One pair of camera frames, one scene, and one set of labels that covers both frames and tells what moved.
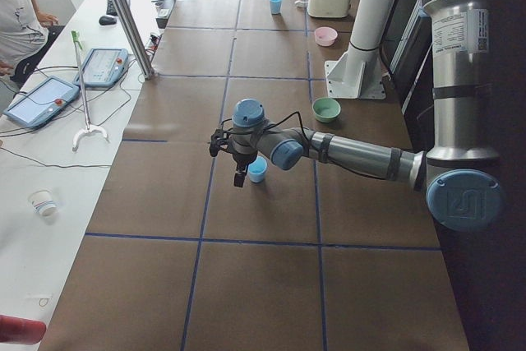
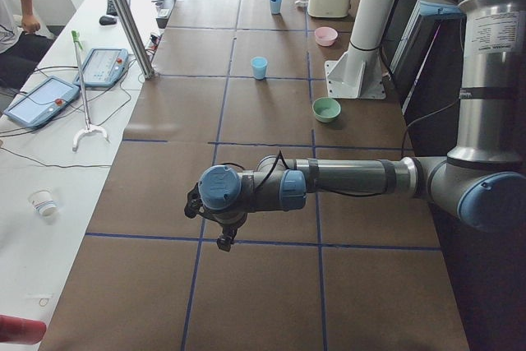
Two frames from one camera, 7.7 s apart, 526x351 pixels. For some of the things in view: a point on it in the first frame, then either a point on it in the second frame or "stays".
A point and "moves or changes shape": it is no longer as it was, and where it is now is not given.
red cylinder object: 21,331 stays
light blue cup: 256,169 moves or changes shape
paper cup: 43,202 stays
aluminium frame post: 126,16 stays
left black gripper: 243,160 → 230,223
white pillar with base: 357,74 stays
